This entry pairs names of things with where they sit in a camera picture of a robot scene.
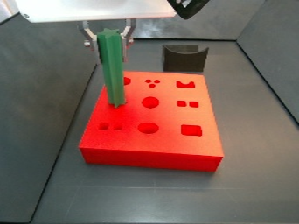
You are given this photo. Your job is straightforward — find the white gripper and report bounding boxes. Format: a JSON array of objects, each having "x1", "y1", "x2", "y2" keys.
[{"x1": 15, "y1": 0, "x2": 175, "y2": 64}]

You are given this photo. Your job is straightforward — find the red shape-sorting board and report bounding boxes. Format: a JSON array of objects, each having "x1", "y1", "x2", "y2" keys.
[{"x1": 79, "y1": 71, "x2": 223, "y2": 172}]

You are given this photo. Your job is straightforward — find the black curved peg holder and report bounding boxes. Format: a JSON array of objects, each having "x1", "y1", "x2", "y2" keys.
[{"x1": 163, "y1": 45, "x2": 210, "y2": 73}]

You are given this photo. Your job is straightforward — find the green star-shaped peg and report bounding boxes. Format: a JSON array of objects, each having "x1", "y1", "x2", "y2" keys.
[{"x1": 98, "y1": 28, "x2": 127, "y2": 108}]

